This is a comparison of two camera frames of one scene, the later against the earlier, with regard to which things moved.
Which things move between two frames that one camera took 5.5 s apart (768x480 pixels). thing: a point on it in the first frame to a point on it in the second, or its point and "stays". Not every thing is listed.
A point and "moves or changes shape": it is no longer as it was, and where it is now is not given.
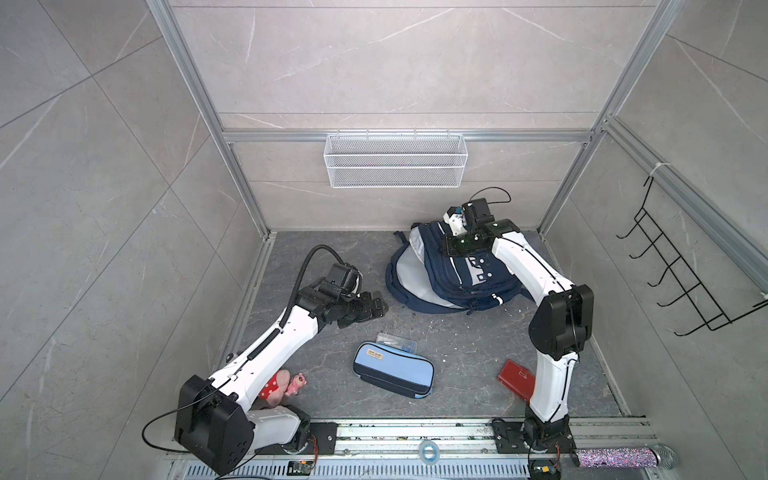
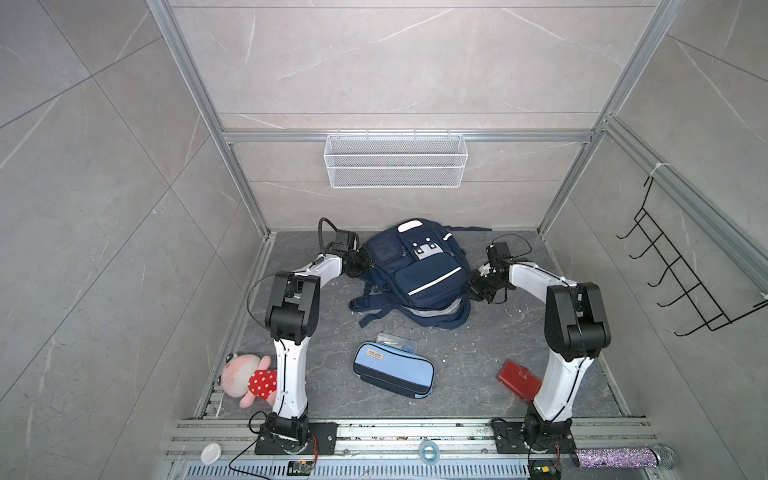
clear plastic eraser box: [397, 342] stays
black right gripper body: [462, 244] to [483, 287]
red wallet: [517, 379] stays
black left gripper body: [359, 308] to [362, 262]
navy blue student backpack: [421, 276] moves or changes shape
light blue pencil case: [404, 372] stays
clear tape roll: [436, 455] stays
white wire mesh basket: [391, 161] stays
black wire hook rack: [713, 315] stays
